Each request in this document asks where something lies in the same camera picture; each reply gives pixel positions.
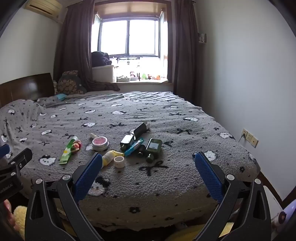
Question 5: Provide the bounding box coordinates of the window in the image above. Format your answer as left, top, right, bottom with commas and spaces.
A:
91, 5, 168, 81

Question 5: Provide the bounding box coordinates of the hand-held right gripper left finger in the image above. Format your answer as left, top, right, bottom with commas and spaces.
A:
24, 152, 103, 241

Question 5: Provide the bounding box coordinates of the brown crumpled cloth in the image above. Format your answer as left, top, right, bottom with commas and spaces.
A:
86, 80, 121, 92

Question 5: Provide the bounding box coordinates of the dark brown curtain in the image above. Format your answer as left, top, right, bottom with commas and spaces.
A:
53, 0, 96, 91
172, 0, 200, 103

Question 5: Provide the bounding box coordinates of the black glossy box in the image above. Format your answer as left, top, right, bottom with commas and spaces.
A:
120, 134, 136, 151

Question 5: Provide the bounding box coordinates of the dark wooden headboard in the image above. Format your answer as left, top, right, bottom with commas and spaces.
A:
0, 73, 55, 109

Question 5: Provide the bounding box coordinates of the yellow plastic bottle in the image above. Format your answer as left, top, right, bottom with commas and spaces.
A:
102, 150, 116, 166

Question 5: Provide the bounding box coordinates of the black drying rack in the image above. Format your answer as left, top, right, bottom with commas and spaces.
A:
113, 56, 142, 80

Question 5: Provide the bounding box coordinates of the lilac round object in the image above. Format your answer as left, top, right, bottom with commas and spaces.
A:
276, 203, 296, 227

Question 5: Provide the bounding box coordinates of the small peach toy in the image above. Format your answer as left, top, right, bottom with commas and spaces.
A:
70, 141, 83, 155

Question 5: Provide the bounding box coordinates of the brown patterned pillow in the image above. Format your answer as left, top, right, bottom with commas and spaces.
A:
56, 70, 87, 95

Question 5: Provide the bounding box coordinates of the person's left hand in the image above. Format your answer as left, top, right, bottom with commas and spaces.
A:
3, 199, 15, 227

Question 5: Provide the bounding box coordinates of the black open carton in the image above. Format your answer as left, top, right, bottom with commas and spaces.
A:
130, 122, 151, 140

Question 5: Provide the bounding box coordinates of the beige air conditioner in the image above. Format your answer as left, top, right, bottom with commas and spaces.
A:
23, 0, 63, 17

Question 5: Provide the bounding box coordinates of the beige wall socket panel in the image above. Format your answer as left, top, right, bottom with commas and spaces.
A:
241, 128, 259, 148

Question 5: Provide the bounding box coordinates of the grey printed fleece blanket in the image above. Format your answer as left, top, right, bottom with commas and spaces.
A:
0, 91, 260, 232

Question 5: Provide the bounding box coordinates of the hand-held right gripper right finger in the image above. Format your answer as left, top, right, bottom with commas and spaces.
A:
194, 152, 272, 241

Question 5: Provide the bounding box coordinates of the blue wet wipe packet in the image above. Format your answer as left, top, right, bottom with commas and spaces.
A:
124, 138, 144, 157

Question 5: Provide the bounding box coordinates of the white storage box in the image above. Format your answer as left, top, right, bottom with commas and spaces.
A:
92, 65, 115, 83

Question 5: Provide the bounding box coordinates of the dark cloth pile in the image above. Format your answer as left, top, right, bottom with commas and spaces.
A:
91, 51, 113, 68

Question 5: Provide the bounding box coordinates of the wooden bed frame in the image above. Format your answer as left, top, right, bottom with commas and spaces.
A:
256, 171, 290, 205

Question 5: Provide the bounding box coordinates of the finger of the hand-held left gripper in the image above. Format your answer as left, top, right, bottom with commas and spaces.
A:
0, 144, 10, 160
4, 148, 33, 172

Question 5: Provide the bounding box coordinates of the green bottle with white label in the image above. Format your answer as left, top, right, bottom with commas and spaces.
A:
145, 138, 162, 164

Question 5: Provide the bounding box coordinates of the round tin with pink label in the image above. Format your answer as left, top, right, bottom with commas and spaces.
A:
92, 136, 109, 151

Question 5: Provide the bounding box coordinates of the green tube with flower print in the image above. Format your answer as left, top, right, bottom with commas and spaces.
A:
58, 136, 79, 165

